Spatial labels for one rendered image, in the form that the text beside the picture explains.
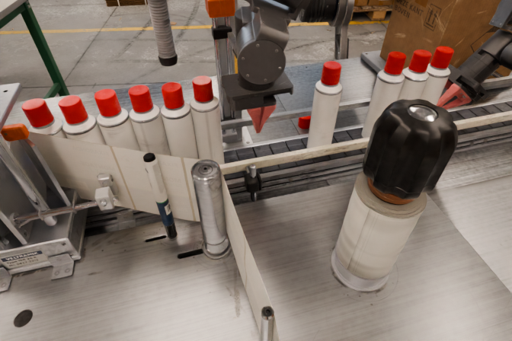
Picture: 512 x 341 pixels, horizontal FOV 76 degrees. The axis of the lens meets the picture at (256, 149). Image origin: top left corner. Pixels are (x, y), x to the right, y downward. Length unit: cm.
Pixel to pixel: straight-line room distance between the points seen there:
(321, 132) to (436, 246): 29
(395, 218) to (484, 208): 43
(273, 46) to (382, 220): 24
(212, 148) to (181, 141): 6
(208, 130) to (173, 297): 28
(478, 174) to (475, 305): 36
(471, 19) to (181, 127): 78
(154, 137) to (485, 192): 69
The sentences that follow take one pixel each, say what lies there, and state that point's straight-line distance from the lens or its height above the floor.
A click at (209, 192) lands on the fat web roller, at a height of 104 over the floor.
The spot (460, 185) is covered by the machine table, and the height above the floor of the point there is 83.
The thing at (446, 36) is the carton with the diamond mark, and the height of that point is 102.
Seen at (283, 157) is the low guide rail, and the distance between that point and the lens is 67.
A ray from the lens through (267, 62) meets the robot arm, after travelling 40.
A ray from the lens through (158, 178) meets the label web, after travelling 48.
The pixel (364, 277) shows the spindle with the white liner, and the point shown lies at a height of 92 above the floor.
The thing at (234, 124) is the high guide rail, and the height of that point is 96.
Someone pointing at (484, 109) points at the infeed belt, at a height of 88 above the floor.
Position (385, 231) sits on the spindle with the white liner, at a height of 103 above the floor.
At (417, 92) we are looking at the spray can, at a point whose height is 101.
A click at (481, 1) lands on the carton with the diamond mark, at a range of 104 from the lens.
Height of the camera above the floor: 137
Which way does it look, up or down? 42 degrees down
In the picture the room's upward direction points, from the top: straight up
